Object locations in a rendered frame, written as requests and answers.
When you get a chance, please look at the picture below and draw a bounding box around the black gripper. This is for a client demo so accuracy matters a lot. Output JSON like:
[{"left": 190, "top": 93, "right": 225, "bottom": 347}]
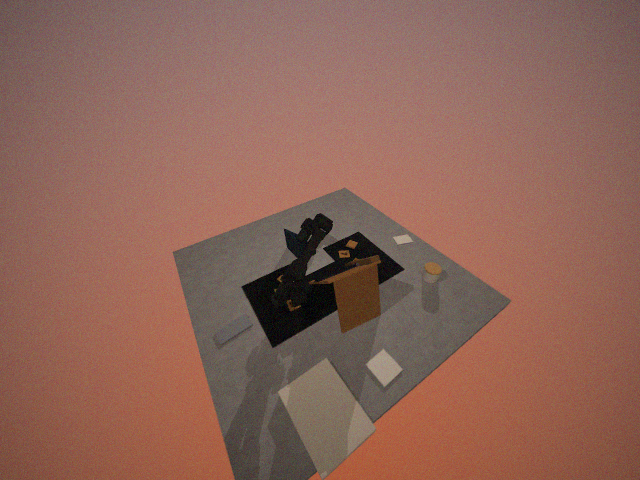
[{"left": 270, "top": 280, "right": 312, "bottom": 308}]

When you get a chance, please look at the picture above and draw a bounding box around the grey flat bar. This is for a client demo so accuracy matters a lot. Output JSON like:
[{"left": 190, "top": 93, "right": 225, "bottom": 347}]
[{"left": 215, "top": 314, "right": 253, "bottom": 345}]

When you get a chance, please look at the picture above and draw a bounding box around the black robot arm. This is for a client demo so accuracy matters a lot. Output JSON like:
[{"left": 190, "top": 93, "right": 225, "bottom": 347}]
[{"left": 273, "top": 213, "right": 333, "bottom": 307}]

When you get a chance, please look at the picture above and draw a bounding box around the beige flat rectangular slab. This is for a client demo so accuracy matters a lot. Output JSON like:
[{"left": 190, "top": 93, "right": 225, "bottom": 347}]
[{"left": 278, "top": 357, "right": 376, "bottom": 480}]

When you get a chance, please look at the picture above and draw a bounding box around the small beige jar with tan lid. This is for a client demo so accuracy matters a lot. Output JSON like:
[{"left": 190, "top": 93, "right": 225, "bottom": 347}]
[{"left": 422, "top": 262, "right": 441, "bottom": 283}]

